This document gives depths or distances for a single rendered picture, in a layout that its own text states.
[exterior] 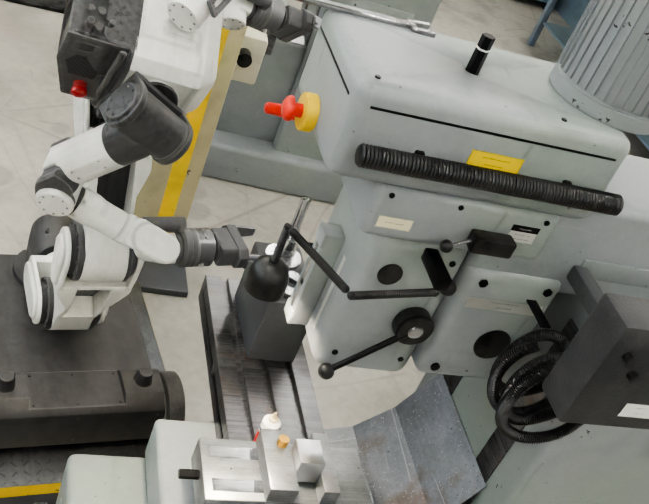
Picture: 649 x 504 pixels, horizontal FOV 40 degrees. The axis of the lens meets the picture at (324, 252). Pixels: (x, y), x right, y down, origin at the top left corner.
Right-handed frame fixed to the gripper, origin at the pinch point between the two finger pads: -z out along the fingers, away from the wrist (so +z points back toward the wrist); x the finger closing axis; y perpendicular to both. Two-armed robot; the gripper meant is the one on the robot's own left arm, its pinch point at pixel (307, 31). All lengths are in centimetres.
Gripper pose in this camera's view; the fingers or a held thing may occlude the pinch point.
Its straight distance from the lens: 231.7
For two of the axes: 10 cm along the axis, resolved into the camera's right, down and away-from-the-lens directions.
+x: 6.7, -1.2, -7.3
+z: -7.4, -1.6, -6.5
